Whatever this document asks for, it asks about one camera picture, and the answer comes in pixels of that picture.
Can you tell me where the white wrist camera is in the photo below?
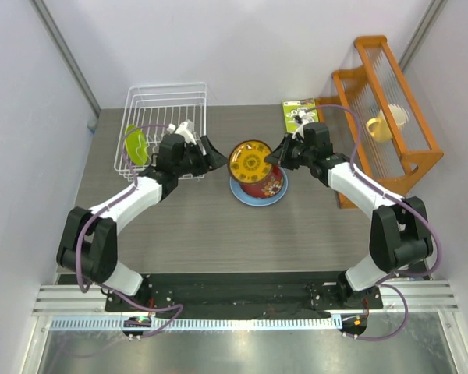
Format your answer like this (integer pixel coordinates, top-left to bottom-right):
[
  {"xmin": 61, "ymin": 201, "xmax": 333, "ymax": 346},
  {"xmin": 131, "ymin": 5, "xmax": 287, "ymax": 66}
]
[
  {"xmin": 162, "ymin": 120, "xmax": 200, "ymax": 150},
  {"xmin": 292, "ymin": 109, "xmax": 318, "ymax": 139}
]

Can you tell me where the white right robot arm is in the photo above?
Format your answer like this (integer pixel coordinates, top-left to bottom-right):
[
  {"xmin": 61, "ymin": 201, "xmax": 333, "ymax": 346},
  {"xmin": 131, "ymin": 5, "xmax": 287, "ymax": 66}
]
[{"xmin": 265, "ymin": 122, "xmax": 434, "ymax": 308}]

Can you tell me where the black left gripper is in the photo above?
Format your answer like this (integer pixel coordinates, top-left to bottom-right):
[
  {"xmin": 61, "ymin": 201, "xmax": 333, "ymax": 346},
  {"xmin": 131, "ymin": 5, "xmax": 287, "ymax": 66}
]
[{"xmin": 174, "ymin": 136, "xmax": 227, "ymax": 177}]

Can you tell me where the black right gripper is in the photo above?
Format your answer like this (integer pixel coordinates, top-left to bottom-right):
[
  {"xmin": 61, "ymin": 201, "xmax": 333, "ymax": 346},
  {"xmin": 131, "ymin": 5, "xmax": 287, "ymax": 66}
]
[{"xmin": 267, "ymin": 133, "xmax": 315, "ymax": 171}]

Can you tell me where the white wire dish rack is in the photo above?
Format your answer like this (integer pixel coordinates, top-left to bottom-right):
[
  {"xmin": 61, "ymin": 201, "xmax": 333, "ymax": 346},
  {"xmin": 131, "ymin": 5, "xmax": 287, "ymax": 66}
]
[{"xmin": 113, "ymin": 83, "xmax": 207, "ymax": 181}]

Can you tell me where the lime green plate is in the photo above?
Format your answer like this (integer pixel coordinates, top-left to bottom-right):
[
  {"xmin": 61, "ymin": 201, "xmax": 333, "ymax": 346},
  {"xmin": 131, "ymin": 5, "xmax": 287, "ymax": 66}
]
[{"xmin": 124, "ymin": 125, "xmax": 148, "ymax": 166}]

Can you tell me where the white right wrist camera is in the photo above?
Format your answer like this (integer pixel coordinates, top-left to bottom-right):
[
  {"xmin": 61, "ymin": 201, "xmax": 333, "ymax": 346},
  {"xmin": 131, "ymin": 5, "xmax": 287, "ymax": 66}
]
[{"xmin": 292, "ymin": 109, "xmax": 318, "ymax": 139}]

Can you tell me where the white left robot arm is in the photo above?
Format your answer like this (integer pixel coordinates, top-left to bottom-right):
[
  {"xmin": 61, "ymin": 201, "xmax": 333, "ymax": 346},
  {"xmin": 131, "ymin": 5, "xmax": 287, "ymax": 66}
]
[{"xmin": 56, "ymin": 133, "xmax": 228, "ymax": 311}]

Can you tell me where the green picture book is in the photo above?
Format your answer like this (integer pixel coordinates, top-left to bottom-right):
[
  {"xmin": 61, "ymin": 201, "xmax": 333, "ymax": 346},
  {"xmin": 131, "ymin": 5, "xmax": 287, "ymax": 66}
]
[{"xmin": 282, "ymin": 98, "xmax": 315, "ymax": 133}]

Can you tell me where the yellow patterned plate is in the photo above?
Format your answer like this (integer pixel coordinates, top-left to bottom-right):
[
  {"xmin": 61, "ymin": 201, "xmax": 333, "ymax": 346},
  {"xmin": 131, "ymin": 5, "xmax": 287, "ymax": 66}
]
[{"xmin": 228, "ymin": 139, "xmax": 273, "ymax": 184}]

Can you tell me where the aluminium rail frame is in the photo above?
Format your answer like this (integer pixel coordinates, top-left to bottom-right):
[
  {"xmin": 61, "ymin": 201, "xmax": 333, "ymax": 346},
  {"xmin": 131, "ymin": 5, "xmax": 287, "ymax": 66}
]
[{"xmin": 22, "ymin": 273, "xmax": 468, "ymax": 373}]

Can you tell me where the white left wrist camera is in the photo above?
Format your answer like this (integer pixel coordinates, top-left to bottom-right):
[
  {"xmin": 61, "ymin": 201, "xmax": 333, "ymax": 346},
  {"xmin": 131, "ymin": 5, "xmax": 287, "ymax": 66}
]
[{"xmin": 162, "ymin": 120, "xmax": 200, "ymax": 150}]

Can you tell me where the yellow mug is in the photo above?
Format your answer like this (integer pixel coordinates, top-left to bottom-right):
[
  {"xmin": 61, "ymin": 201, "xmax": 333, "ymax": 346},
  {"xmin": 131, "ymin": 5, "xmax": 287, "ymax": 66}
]
[{"xmin": 366, "ymin": 104, "xmax": 409, "ymax": 143}]

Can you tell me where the orange wooden shelf rack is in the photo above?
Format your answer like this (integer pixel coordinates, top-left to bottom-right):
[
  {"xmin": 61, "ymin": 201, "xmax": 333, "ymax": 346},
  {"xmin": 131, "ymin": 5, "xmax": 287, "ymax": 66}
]
[{"xmin": 315, "ymin": 36, "xmax": 444, "ymax": 196}]

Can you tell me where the red floral plate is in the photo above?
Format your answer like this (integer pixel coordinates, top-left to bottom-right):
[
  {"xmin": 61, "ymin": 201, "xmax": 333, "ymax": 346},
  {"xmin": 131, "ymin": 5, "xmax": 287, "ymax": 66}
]
[{"xmin": 240, "ymin": 166, "xmax": 285, "ymax": 199}]

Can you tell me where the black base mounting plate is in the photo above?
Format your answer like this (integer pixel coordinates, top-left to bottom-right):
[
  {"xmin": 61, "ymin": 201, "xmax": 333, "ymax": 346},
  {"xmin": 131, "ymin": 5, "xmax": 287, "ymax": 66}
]
[{"xmin": 105, "ymin": 271, "xmax": 383, "ymax": 320}]

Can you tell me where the light blue plate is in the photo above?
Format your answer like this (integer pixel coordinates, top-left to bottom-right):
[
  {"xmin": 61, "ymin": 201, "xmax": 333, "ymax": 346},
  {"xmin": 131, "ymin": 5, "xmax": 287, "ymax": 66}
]
[{"xmin": 229, "ymin": 178, "xmax": 288, "ymax": 207}]

